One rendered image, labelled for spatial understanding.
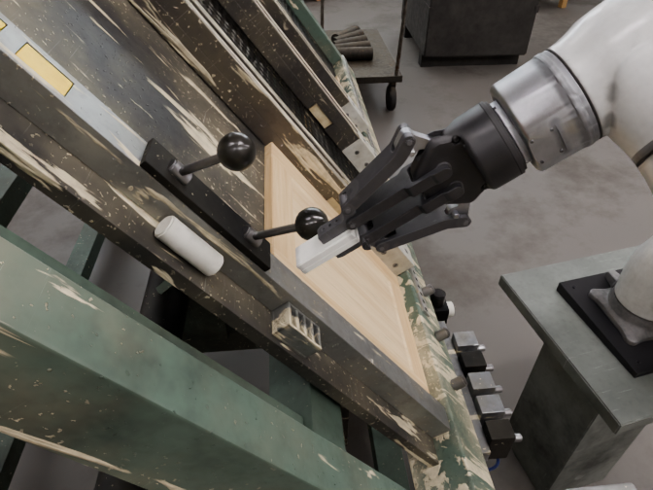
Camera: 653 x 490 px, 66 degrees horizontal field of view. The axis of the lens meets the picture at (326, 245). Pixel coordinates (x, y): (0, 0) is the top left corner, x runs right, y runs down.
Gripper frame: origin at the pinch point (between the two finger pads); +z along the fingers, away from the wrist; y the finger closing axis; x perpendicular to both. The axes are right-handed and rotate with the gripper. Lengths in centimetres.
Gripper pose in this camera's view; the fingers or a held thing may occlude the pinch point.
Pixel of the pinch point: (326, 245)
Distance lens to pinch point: 51.6
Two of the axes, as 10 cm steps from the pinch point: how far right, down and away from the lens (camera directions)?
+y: 5.8, 5.8, 5.7
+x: -0.9, -6.5, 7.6
